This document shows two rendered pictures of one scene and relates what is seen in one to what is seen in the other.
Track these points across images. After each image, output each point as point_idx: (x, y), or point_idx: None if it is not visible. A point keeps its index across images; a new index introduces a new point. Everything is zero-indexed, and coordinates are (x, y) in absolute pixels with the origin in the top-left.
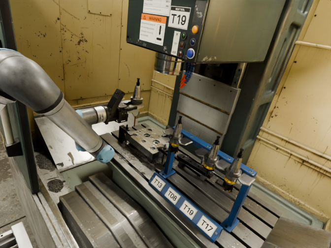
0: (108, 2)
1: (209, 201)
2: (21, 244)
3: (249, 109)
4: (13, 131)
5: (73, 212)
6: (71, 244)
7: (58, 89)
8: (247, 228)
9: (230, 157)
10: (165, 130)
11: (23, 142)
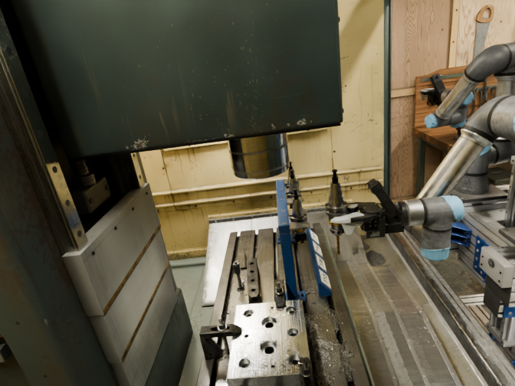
0: None
1: (281, 256)
2: (493, 251)
3: None
4: None
5: (449, 368)
6: (447, 301)
7: (465, 122)
8: (277, 234)
9: (278, 189)
10: (303, 227)
11: None
